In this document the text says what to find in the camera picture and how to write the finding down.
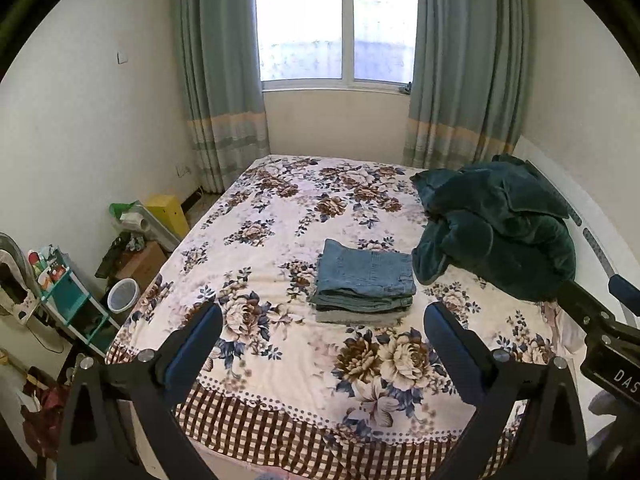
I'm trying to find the blue denim pants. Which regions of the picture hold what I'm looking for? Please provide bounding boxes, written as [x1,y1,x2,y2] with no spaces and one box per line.
[309,238,416,314]

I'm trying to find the red bag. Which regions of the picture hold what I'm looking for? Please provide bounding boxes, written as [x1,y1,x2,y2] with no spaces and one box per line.
[21,366,70,462]

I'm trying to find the white headboard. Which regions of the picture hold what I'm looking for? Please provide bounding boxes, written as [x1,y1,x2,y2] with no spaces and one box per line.
[514,136,639,327]

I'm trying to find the white waste bin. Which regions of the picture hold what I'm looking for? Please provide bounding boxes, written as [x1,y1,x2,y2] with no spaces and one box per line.
[107,278,140,314]

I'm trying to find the teal shelf rack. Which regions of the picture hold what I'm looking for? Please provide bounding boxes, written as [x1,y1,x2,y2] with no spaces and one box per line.
[27,245,120,358]

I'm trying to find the brown cardboard box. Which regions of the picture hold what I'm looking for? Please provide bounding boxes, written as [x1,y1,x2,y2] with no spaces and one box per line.
[115,240,167,292]

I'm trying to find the floral bed cover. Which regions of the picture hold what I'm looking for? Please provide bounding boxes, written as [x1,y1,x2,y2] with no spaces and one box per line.
[106,156,560,479]

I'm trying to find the grey folded garment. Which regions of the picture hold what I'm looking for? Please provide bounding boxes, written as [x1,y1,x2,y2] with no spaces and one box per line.
[314,308,411,326]

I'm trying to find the dark green blanket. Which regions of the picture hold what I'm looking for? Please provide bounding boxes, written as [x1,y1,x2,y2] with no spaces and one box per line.
[411,154,576,302]

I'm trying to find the yellow box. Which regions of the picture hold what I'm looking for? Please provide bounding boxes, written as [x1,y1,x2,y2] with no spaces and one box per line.
[144,195,190,240]

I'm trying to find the right green curtain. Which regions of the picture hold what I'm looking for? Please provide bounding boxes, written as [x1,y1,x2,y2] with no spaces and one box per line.
[404,0,530,169]

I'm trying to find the green curtain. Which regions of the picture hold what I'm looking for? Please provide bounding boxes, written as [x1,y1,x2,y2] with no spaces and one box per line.
[404,0,530,169]
[174,0,270,194]

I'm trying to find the left green curtain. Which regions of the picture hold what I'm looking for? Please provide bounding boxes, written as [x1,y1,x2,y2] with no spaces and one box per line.
[174,0,270,194]

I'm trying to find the white framed window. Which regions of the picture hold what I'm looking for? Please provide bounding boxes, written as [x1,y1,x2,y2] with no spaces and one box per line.
[256,0,418,93]

